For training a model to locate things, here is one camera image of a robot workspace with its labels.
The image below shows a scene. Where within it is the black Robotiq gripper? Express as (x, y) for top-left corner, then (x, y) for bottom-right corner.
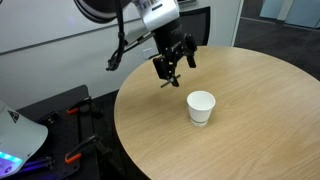
(152, 18), (198, 88)

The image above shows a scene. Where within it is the black marker pen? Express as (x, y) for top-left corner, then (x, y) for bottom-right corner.
(160, 73), (182, 89)

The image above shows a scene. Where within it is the white paper cup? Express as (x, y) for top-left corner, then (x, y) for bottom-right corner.
(186, 90), (217, 128)

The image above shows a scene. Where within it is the white wall outlet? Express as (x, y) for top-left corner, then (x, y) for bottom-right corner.
(142, 47), (154, 61)

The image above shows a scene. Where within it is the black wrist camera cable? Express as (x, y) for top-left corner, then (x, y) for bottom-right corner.
(105, 0), (158, 72)

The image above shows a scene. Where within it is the black clamp with orange handle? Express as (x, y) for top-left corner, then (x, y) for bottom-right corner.
(64, 134), (114, 165)
(65, 96), (104, 119)

